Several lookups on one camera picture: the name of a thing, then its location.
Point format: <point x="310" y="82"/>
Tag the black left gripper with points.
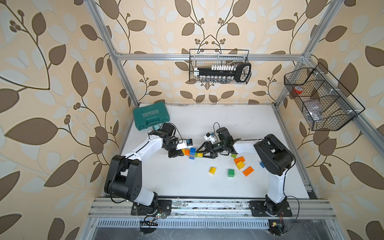
<point x="176" y="153"/>

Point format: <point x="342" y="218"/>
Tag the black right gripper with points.
<point x="205" y="144"/>

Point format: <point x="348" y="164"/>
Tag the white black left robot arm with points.
<point x="124" y="178"/>

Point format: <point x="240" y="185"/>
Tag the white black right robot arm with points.
<point x="275" y="156"/>

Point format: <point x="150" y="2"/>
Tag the green lego brick square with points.
<point x="231" y="173"/>

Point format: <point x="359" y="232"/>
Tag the orange lego brick right upper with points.
<point x="240" y="159"/>

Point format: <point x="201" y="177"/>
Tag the orange lego brick right lower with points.
<point x="248" y="171"/>

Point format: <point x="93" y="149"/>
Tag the green plastic tool case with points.
<point x="151" y="115"/>

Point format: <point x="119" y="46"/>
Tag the small electronics board left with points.
<point x="148" y="227"/>

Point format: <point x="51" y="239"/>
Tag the small electronics board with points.
<point x="276" y="228"/>
<point x="148" y="227"/>

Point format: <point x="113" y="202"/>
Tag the small electronics board right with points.
<point x="276" y="228"/>

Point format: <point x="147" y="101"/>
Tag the red tape roll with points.
<point x="298" y="90"/>

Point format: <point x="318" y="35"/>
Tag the clear plastic bag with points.
<point x="315" y="109"/>

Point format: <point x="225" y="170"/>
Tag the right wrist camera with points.
<point x="222" y="134"/>

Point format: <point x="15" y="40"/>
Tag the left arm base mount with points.
<point x="151" y="207"/>

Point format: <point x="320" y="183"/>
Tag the black white socket set rail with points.
<point x="237" y="73"/>

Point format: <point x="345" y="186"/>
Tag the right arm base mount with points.
<point x="266" y="208"/>

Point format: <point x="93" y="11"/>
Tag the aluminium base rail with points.
<point x="304" y="209"/>

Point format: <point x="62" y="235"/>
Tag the black wire basket back wall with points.
<point x="208" y="57"/>

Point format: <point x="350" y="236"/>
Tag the black wire basket wall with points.
<point x="339" y="105"/>
<point x="208" y="57"/>

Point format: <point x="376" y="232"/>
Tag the black wire basket right wall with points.
<point x="339" y="105"/>

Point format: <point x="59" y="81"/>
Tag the aluminium frame corner post left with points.
<point x="104" y="34"/>

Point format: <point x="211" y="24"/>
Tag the aluminium frame corner post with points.
<point x="104" y="34"/>
<point x="315" y="14"/>

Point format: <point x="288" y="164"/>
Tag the aluminium frame corner post right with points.
<point x="315" y="14"/>

